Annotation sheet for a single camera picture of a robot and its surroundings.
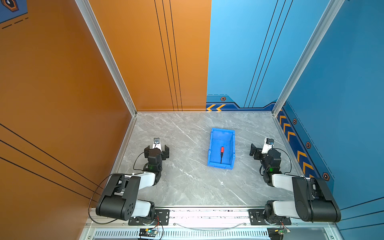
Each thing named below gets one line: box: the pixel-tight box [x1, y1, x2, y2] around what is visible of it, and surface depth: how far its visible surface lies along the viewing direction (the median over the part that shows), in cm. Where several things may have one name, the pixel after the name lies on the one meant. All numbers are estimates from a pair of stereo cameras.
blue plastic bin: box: [207, 128, 236, 170], surface depth 100 cm
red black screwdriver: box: [220, 146, 225, 164], surface depth 98 cm
